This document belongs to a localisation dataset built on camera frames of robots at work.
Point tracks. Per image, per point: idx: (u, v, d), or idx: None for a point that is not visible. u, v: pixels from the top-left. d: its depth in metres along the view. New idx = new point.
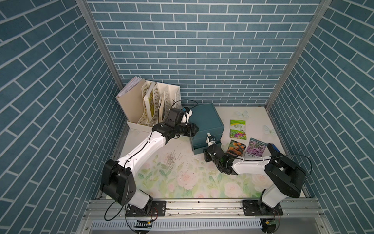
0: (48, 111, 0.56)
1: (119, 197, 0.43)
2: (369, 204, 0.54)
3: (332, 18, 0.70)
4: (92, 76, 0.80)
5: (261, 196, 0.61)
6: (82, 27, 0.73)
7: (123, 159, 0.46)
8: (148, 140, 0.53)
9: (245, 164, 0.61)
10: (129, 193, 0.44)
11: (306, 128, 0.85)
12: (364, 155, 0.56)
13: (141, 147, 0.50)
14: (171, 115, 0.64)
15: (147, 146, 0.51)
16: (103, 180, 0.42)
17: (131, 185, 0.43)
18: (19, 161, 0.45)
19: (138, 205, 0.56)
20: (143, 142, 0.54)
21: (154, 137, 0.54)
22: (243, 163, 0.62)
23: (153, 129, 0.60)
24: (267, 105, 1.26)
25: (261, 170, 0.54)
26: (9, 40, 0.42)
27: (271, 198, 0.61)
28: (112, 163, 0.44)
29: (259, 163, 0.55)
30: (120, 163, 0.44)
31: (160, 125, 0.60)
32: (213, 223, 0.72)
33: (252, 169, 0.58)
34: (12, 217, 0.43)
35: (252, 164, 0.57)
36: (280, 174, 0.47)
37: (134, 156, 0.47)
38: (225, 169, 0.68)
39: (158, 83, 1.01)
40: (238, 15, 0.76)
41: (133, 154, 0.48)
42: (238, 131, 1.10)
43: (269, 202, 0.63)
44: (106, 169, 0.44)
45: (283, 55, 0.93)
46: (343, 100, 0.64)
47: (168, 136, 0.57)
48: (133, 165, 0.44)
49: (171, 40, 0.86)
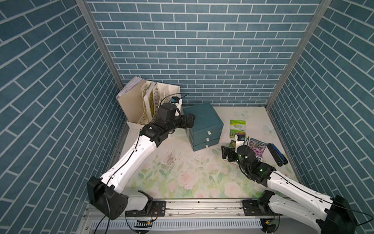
0: (48, 111, 0.56)
1: (108, 212, 0.42)
2: (369, 204, 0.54)
3: (332, 18, 0.70)
4: (92, 76, 0.80)
5: (272, 199, 0.66)
6: (82, 27, 0.73)
7: (107, 175, 0.42)
8: (134, 148, 0.48)
9: (290, 187, 0.51)
10: (119, 206, 0.42)
11: (306, 128, 0.85)
12: (364, 155, 0.56)
13: (128, 157, 0.45)
14: (161, 114, 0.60)
15: (132, 160, 0.45)
16: (89, 197, 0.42)
17: (119, 200, 0.40)
18: (19, 161, 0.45)
19: (136, 207, 0.58)
20: (130, 151, 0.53)
21: (141, 143, 0.49)
22: (289, 186, 0.52)
23: (142, 132, 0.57)
24: (267, 105, 1.26)
25: (311, 206, 0.47)
26: (9, 40, 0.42)
27: (284, 211, 0.59)
28: (95, 180, 0.40)
29: (314, 200, 0.46)
30: (103, 180, 0.41)
31: (149, 127, 0.53)
32: (214, 223, 0.72)
33: (296, 198, 0.50)
34: (12, 217, 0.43)
35: (305, 197, 0.48)
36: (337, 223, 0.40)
37: (118, 171, 0.42)
38: (254, 176, 0.60)
39: (158, 83, 1.01)
40: (238, 15, 0.76)
41: (117, 169, 0.43)
42: (238, 131, 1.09)
43: (275, 207, 0.62)
44: (90, 187, 0.41)
45: (283, 55, 0.93)
46: (343, 100, 0.64)
47: (159, 139, 0.51)
48: (116, 181, 0.41)
49: (172, 40, 0.86)
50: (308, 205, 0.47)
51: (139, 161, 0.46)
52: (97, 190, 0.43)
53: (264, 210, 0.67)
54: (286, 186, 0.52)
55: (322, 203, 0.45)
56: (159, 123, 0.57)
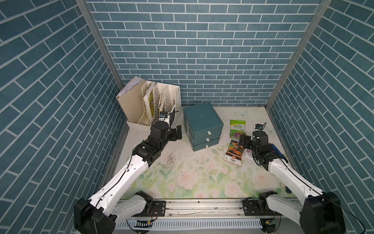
0: (48, 111, 0.55)
1: None
2: (369, 204, 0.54)
3: (332, 18, 0.70)
4: (92, 76, 0.80)
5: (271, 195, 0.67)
6: (82, 27, 0.73)
7: (97, 196, 0.41)
8: (126, 168, 0.47)
9: (287, 172, 0.53)
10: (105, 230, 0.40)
11: (306, 128, 0.85)
12: (364, 155, 0.56)
13: (119, 178, 0.45)
14: (153, 133, 0.55)
15: (121, 182, 0.44)
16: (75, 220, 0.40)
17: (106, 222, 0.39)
18: (19, 161, 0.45)
19: (135, 211, 0.59)
20: (121, 172, 0.46)
21: (134, 164, 0.49)
22: (286, 171, 0.54)
23: (135, 152, 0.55)
24: (267, 105, 1.26)
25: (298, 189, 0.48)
26: (9, 40, 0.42)
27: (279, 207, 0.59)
28: (83, 202, 0.39)
29: (304, 187, 0.47)
30: (92, 201, 0.40)
31: (142, 146, 0.54)
32: (214, 223, 0.72)
33: (289, 182, 0.52)
34: (12, 217, 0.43)
35: (296, 182, 0.49)
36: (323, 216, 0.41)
37: (108, 192, 0.42)
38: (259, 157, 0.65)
39: (158, 83, 1.01)
40: (238, 15, 0.76)
41: (107, 189, 0.42)
42: (238, 131, 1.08)
43: (271, 204, 0.64)
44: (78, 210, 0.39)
45: (283, 55, 0.93)
46: (343, 100, 0.64)
47: (152, 158, 0.52)
48: (105, 203, 0.40)
49: (172, 40, 0.86)
50: (296, 189, 0.49)
51: (128, 184, 0.45)
52: (84, 212, 0.41)
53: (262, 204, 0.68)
54: (283, 170, 0.55)
55: (309, 191, 0.46)
56: (152, 142, 0.58)
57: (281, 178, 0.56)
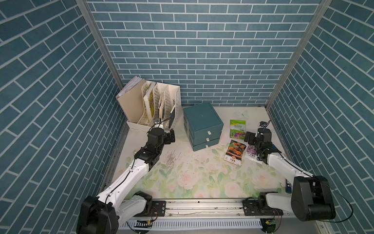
0: (48, 111, 0.55)
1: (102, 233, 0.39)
2: (369, 204, 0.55)
3: (332, 18, 0.70)
4: (92, 76, 0.80)
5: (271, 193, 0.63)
6: (82, 27, 0.73)
7: (104, 193, 0.43)
8: (130, 169, 0.51)
9: (282, 161, 0.58)
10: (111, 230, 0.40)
11: (306, 128, 0.85)
12: (364, 155, 0.56)
13: (124, 178, 0.48)
14: (150, 139, 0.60)
15: (127, 181, 0.47)
16: (80, 221, 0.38)
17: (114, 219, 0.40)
18: (19, 161, 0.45)
19: (135, 212, 0.58)
20: (124, 174, 0.50)
21: (137, 165, 0.53)
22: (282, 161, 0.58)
23: (136, 156, 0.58)
24: (267, 105, 1.26)
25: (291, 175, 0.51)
26: (9, 40, 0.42)
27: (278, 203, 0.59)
28: (91, 199, 0.41)
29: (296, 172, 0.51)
30: (101, 198, 0.42)
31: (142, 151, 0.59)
32: (214, 223, 0.72)
33: (284, 170, 0.55)
34: (12, 217, 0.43)
35: (289, 168, 0.53)
36: (309, 200, 0.43)
37: (115, 189, 0.44)
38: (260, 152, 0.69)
39: (158, 83, 1.01)
40: (238, 15, 0.76)
41: (114, 187, 0.45)
42: (238, 131, 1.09)
43: (271, 201, 0.64)
44: (85, 207, 0.40)
45: (283, 55, 0.93)
46: (343, 100, 0.64)
47: (152, 163, 0.57)
48: (114, 198, 0.42)
49: (172, 40, 0.86)
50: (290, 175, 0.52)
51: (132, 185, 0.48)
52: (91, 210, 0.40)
53: (262, 204, 0.69)
54: (280, 160, 0.59)
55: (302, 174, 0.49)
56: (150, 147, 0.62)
57: (277, 167, 0.60)
